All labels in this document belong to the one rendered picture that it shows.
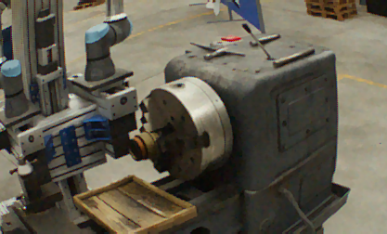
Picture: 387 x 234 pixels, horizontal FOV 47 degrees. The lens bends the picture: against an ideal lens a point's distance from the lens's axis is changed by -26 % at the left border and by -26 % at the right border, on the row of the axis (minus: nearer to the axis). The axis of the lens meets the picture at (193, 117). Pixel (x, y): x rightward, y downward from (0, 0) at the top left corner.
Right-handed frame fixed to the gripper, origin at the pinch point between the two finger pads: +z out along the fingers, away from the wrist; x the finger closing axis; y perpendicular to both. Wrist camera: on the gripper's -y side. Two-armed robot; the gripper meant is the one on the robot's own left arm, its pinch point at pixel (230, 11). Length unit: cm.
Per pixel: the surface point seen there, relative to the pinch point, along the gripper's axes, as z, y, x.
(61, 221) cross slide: 39, 8, 98
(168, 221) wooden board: 52, -6, 65
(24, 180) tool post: 23, 17, 102
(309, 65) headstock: 25.3, -27.7, -2.4
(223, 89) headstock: 22.5, -10.1, 29.3
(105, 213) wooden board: 47, 16, 74
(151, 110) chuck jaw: 22, 7, 45
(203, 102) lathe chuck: 23.0, -9.9, 38.9
